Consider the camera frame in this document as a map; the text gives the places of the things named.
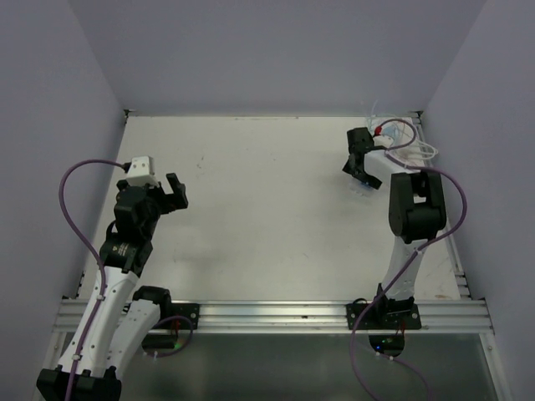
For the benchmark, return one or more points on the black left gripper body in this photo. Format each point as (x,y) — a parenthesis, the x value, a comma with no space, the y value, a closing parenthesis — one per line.
(159,202)

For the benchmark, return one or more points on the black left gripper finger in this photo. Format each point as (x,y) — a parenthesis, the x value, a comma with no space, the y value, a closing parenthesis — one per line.
(174,183)
(178,199)

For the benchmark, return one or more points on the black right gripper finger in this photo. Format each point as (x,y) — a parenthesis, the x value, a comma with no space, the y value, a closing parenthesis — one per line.
(368,179)
(352,166)

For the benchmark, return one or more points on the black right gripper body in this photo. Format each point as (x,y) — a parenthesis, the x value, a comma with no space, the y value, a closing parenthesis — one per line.
(348,167)

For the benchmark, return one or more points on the white power strip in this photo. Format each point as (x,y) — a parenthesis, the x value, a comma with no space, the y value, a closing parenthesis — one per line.
(361,189)

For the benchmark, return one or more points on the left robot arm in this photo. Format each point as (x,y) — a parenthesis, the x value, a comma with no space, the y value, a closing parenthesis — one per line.
(119,313)

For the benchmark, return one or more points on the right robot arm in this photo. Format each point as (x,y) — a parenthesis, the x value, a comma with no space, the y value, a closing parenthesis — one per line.
(416,214)

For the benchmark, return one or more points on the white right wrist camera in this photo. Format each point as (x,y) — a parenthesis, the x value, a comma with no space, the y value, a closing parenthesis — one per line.
(385,135)

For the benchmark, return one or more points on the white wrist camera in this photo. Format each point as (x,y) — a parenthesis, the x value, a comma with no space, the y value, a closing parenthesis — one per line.
(140,171)
(385,135)

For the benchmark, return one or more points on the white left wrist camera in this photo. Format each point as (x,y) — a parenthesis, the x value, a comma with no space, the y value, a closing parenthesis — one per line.
(140,171)

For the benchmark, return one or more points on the aluminium mounting rail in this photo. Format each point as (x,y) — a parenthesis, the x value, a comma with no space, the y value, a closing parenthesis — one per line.
(323,317)

